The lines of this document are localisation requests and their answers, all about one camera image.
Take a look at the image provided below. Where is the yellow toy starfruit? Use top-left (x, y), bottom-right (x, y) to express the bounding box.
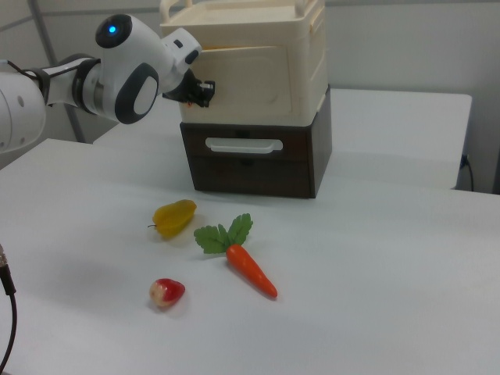
top-left (147, 198), bottom-right (198, 240)

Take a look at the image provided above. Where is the cream cabinet door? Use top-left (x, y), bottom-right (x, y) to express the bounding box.
top-left (177, 45), bottom-right (295, 119)

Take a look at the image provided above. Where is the white drawer handle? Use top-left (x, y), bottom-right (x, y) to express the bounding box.
top-left (205, 137), bottom-right (284, 155)

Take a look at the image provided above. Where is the orange toy carrot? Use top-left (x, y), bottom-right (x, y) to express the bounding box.
top-left (193, 212), bottom-right (279, 300)

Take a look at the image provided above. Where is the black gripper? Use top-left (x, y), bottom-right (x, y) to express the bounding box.
top-left (162, 67), bottom-right (216, 109)

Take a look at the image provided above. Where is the dark brown drawer unit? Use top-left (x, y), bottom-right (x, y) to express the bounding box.
top-left (179, 86), bottom-right (334, 200)

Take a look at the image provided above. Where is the thin black wall cable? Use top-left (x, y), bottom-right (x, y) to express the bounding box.
top-left (460, 153), bottom-right (476, 192)

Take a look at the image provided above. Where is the cream plastic cabinet box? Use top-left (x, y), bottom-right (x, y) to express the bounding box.
top-left (159, 0), bottom-right (327, 127)

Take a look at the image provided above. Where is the black cable with metal plug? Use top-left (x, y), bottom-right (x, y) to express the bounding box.
top-left (0, 241), bottom-right (19, 370)

